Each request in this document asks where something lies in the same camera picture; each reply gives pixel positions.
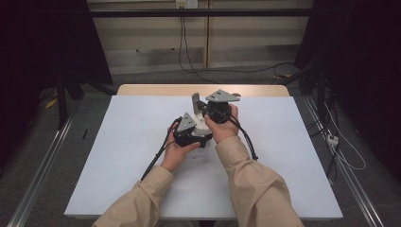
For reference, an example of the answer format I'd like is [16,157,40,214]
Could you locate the yellow floor tape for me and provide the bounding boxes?
[44,97,59,110]

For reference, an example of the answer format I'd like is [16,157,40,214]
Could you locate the white table cover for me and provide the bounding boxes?
[63,95,344,220]

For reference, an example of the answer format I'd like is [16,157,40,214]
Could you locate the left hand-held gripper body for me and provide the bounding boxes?
[172,112,203,148]

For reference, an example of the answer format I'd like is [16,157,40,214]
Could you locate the person's left hand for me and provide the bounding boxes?
[160,121,201,173]

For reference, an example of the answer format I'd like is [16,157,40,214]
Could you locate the white floor cable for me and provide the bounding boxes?
[323,103,367,172]

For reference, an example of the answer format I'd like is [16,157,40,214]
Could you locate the wooden table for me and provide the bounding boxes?
[116,83,290,97]

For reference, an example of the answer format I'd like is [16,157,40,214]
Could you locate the white power strip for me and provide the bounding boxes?
[326,134,340,148]

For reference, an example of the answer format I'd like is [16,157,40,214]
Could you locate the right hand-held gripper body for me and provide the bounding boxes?
[201,89,241,125]

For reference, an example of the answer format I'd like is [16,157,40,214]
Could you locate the person's right hand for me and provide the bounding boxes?
[203,103,240,145]

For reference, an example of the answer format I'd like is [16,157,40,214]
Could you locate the black metal stand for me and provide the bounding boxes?
[56,70,118,131]

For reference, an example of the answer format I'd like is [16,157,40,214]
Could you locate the metal floor rail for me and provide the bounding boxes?
[303,94,385,227]
[7,115,76,227]

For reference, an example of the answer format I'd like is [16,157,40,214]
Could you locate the white wall socket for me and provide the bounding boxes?
[175,0,199,9]

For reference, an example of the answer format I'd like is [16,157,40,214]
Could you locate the black wall cable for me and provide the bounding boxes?
[178,8,219,84]
[181,8,295,74]

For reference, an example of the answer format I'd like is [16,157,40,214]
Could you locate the black horizontal bar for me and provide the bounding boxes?
[89,8,316,18]

